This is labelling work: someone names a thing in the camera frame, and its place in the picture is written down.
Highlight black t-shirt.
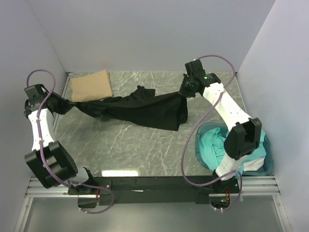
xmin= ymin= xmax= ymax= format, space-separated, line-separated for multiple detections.
xmin=69 ymin=85 xmax=188 ymax=131

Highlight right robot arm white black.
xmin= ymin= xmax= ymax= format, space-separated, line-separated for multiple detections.
xmin=179 ymin=73 xmax=262 ymax=193

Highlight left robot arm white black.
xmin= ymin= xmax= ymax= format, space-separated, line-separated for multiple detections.
xmin=24 ymin=89 xmax=97 ymax=194

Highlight folded tan t-shirt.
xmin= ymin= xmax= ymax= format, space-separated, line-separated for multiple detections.
xmin=70 ymin=70 xmax=113 ymax=102

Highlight teal t-shirt in basket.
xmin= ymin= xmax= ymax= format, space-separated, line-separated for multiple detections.
xmin=198 ymin=128 xmax=267 ymax=173

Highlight white t-shirt in basket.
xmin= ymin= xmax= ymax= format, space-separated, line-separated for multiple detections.
xmin=243 ymin=158 xmax=265 ymax=172

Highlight blue plastic laundry basket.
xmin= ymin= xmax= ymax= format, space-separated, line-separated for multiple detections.
xmin=195 ymin=122 xmax=274 ymax=176

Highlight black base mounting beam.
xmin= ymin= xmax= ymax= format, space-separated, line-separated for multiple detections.
xmin=67 ymin=175 xmax=239 ymax=206

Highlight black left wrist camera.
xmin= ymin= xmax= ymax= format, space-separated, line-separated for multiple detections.
xmin=24 ymin=84 xmax=49 ymax=107

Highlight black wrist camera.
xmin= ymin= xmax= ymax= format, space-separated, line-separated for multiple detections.
xmin=185 ymin=59 xmax=206 ymax=78
xmin=24 ymin=84 xmax=49 ymax=107

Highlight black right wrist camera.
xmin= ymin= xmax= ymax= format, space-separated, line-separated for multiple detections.
xmin=185 ymin=59 xmax=206 ymax=78

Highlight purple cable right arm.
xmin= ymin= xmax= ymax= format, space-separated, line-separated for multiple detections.
xmin=181 ymin=55 xmax=243 ymax=213

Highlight aluminium rail frame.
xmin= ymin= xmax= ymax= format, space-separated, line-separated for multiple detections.
xmin=25 ymin=176 xmax=281 ymax=198

